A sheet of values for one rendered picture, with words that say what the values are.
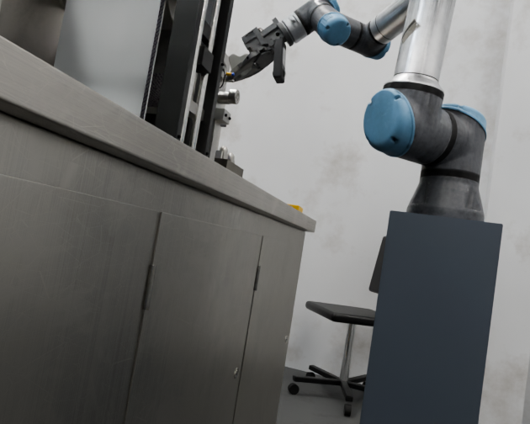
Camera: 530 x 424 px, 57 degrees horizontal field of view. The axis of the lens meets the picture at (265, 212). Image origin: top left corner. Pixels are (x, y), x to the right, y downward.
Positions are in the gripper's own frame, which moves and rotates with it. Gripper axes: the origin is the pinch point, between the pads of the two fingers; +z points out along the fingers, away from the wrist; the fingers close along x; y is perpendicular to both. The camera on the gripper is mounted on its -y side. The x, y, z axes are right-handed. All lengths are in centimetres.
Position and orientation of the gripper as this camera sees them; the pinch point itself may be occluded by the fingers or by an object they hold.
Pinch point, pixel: (231, 79)
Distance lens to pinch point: 143.0
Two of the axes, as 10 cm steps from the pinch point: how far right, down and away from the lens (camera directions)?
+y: -4.9, -8.4, 2.3
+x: -2.5, -1.1, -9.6
